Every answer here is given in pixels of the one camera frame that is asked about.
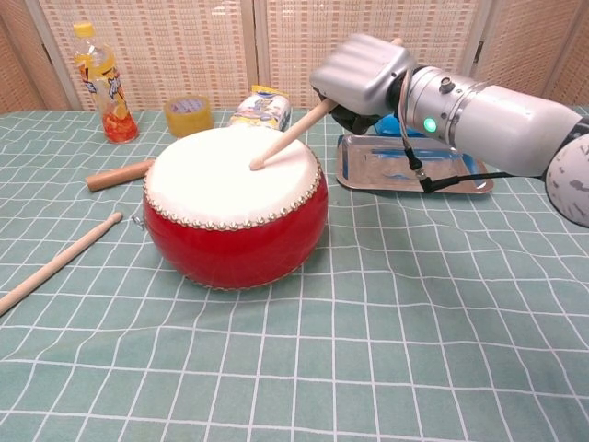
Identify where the red drum white skin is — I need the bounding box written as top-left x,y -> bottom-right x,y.
141,126 -> 329,291

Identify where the yellow packing tape roll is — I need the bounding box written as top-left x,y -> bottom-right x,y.
164,95 -> 214,138

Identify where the green white checked tablecloth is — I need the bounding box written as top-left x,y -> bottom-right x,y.
0,105 -> 589,442

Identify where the wooden drumstick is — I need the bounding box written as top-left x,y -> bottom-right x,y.
248,38 -> 404,172
0,211 -> 124,317

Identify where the stainless steel rectangular tray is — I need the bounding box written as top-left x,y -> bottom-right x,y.
335,134 -> 494,194

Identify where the blue pump detergent bottle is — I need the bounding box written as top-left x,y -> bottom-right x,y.
373,114 -> 422,138

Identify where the orange drink bottle yellow cap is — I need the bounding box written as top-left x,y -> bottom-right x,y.
72,21 -> 140,145

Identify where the bamboo folding screen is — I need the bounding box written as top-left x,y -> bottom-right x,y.
0,0 -> 589,112

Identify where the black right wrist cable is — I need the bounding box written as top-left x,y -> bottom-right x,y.
398,73 -> 549,193

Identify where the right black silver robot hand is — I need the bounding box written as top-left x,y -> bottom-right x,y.
308,32 -> 413,134

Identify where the packaged white rolls yellow header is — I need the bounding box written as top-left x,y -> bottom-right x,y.
228,84 -> 293,133

